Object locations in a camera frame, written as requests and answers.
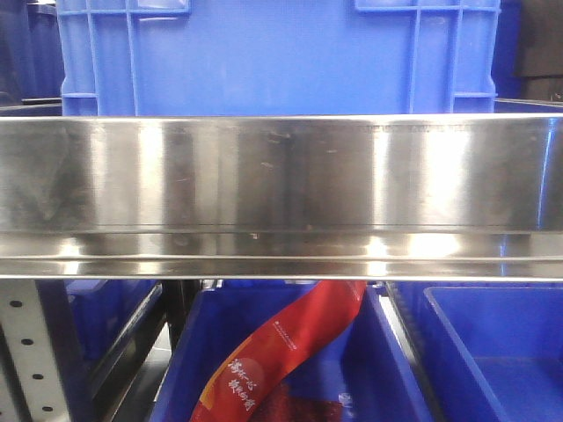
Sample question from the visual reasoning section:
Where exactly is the blue bin lower centre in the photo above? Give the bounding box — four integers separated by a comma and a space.
150, 280, 432, 421

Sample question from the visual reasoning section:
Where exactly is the blue bin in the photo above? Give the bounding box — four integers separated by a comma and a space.
150, 280, 432, 421
391, 281, 562, 421
65, 279, 162, 366

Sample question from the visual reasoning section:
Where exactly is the blue bin lower left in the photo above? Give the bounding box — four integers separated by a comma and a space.
65, 279, 162, 366

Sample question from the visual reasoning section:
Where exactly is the blue bin lower right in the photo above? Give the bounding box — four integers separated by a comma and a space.
391, 281, 562, 421

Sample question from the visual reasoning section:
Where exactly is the stainless steel shelf beam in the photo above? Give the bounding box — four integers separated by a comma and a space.
1, 113, 562, 281

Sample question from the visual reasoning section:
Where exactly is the red printed bag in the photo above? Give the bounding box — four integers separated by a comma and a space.
189, 280, 367, 421

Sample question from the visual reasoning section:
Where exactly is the large blue crate on shelf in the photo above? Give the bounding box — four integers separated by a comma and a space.
56, 1, 501, 116

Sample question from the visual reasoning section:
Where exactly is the white perforated rack post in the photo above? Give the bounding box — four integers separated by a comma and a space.
1, 280, 69, 421

